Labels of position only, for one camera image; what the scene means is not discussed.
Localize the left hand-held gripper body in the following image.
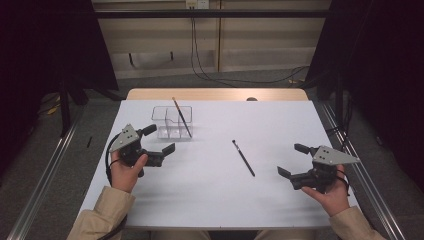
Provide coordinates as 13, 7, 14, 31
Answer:
108, 123, 165, 178

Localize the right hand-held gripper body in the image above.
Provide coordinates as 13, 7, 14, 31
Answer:
289, 145, 361, 195

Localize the clear plastic divided organizer box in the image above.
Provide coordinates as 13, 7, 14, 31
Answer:
151, 105, 194, 140

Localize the orange-tipped black makeup brush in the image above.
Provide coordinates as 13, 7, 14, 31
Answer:
171, 96, 193, 138

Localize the thin black makeup brush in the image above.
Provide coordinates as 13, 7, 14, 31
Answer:
231, 139, 256, 178

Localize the person's right hand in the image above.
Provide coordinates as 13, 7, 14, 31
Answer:
301, 164, 351, 218

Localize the person's left hand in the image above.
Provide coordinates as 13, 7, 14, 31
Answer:
109, 150, 149, 194

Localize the black metal stand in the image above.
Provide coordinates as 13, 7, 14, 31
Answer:
334, 73, 344, 131
58, 78, 73, 138

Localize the person's right leg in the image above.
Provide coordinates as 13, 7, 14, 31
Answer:
258, 229, 318, 240

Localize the white table cover board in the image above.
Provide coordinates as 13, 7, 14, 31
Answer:
79, 99, 359, 230

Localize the yellow object on floor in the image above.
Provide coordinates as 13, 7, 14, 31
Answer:
46, 103, 62, 116

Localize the black curtain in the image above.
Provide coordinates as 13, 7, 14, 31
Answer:
304, 0, 424, 194
0, 0, 119, 174

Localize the aluminium floor rail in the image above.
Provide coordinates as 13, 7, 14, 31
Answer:
6, 106, 84, 240
319, 101, 406, 240

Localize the black wall power cable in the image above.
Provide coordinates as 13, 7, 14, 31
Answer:
189, 16, 311, 88

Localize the black horizontal frame bar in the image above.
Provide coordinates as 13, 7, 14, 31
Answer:
94, 9, 331, 19

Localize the white wall power outlet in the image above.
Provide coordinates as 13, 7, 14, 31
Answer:
185, 0, 210, 10

